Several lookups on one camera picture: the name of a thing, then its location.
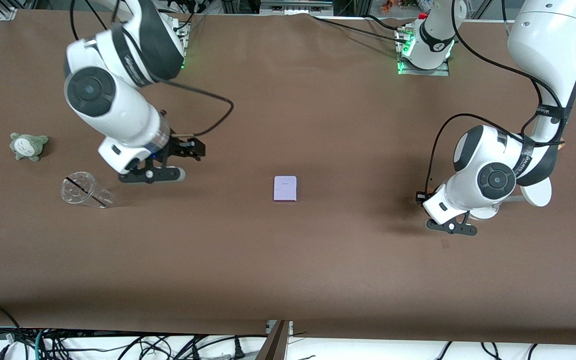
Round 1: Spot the grey green plush toy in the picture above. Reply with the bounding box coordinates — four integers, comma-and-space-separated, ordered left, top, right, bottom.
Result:
9, 132, 50, 162

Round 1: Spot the black drinking straw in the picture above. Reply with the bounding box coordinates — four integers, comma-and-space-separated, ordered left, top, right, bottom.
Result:
66, 176, 109, 208

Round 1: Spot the thin black power cable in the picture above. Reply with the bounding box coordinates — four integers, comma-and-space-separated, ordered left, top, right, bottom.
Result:
367, 14, 409, 33
310, 15, 403, 41

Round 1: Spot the aluminium frame profile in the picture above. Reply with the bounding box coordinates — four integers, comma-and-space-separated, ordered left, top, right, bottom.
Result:
0, 0, 19, 22

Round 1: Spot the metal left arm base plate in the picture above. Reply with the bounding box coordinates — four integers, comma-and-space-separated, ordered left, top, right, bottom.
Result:
395, 27, 450, 77

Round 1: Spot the grey metal device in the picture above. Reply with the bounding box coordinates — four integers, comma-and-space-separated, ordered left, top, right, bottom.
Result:
260, 0, 334, 15

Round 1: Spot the white phone stand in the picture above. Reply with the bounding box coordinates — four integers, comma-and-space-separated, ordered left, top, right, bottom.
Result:
470, 177, 553, 221

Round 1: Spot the brown table cover sheet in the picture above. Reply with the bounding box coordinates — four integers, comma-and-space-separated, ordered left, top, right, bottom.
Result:
0, 9, 576, 346

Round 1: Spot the clear plastic cup with lid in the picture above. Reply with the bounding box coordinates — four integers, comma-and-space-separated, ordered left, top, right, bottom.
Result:
60, 171, 115, 209

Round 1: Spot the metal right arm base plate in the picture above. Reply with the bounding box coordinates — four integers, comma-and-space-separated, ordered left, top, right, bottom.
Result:
167, 14, 192, 69

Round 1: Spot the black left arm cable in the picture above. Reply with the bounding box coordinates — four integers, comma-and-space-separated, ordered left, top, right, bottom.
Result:
428, 0, 569, 198

